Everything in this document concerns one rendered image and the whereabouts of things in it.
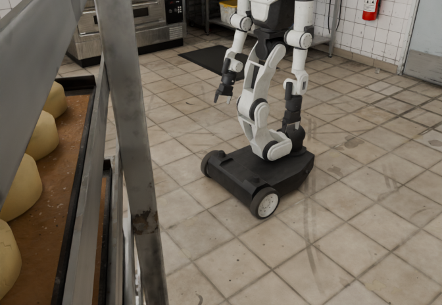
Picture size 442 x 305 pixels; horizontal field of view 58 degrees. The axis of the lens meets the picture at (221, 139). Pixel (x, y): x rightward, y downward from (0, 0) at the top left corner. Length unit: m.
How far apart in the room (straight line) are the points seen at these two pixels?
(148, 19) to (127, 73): 4.86
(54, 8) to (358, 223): 2.42
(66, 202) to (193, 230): 2.16
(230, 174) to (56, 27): 2.33
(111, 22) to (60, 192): 0.17
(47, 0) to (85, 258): 0.11
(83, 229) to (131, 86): 0.22
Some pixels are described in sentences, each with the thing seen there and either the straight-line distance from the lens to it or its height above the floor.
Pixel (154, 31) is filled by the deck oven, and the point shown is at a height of 0.28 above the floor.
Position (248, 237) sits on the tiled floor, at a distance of 2.34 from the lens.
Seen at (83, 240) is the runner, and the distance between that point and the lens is 0.18.
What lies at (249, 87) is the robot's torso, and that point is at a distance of 2.36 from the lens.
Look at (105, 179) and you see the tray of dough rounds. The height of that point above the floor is 1.40.
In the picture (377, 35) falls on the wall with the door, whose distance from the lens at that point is 4.94.
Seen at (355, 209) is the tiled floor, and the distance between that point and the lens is 2.64.
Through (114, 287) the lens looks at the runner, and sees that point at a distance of 0.27.
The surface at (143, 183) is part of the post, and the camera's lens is 0.43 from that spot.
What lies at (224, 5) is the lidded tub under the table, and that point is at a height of 0.47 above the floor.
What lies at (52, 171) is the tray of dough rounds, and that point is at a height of 1.49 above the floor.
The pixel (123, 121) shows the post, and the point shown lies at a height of 1.45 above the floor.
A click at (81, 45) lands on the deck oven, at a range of 4.98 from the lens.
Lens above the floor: 1.63
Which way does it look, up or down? 30 degrees down
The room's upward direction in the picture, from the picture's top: 1 degrees counter-clockwise
